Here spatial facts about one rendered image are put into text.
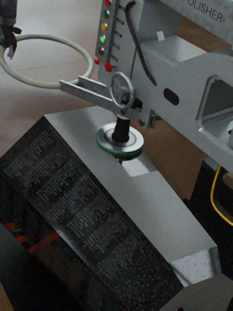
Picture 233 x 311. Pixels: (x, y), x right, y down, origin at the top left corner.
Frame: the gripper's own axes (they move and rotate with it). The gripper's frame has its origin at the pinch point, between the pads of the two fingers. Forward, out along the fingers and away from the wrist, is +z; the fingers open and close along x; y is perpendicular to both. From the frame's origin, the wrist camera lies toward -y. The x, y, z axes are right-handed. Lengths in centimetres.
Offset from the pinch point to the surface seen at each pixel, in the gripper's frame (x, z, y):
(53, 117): 45, -1, 33
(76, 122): 56, -1, 30
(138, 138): 87, -5, 29
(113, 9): 66, -66, 39
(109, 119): 68, -1, 19
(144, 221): 107, -6, 75
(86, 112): 56, 0, 19
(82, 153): 69, -3, 51
